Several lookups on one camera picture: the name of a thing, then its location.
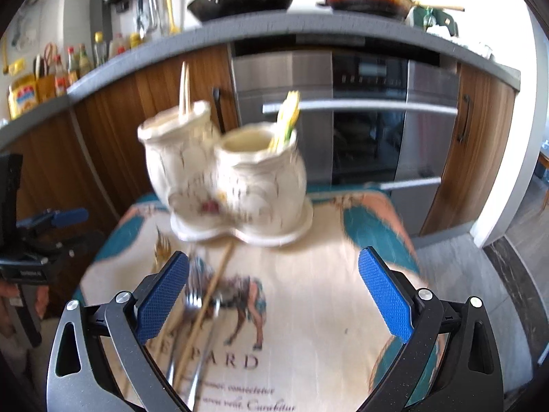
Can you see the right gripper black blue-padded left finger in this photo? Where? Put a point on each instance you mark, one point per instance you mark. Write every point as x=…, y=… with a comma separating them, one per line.
x=79, y=376

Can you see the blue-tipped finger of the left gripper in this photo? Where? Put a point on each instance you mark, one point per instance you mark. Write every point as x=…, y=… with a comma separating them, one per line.
x=54, y=219

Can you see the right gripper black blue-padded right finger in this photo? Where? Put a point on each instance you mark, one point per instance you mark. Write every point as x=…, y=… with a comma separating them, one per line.
x=469, y=375

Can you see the silver fork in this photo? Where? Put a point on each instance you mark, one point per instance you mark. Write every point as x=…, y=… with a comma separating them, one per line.
x=189, y=307

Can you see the grey kitchen countertop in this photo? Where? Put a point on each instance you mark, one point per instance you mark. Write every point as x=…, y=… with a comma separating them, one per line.
x=254, y=25

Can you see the person's hand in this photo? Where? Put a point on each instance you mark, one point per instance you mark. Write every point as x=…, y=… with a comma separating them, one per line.
x=10, y=295

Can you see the yellow food package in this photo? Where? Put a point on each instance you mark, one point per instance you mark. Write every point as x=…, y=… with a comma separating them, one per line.
x=22, y=95

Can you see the red cap sauce bottle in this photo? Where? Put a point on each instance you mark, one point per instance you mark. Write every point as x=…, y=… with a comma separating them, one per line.
x=72, y=66

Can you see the clear oil bottle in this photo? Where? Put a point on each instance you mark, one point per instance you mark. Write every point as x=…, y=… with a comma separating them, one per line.
x=100, y=49

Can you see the horse print table cloth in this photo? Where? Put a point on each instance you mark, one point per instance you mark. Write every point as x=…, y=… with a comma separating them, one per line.
x=298, y=330

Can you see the cream floral ceramic utensil holder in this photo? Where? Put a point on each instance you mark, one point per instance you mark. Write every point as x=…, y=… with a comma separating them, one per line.
x=217, y=184

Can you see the wooden cabinet door right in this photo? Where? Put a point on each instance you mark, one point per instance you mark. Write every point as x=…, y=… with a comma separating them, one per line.
x=479, y=139

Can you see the stainless steel oven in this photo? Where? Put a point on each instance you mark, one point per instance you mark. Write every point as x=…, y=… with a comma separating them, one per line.
x=366, y=121

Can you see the green kettle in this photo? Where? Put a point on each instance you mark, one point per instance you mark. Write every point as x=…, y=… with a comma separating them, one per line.
x=427, y=17

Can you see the brown frying pan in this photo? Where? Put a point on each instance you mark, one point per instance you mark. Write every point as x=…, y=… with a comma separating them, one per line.
x=392, y=9

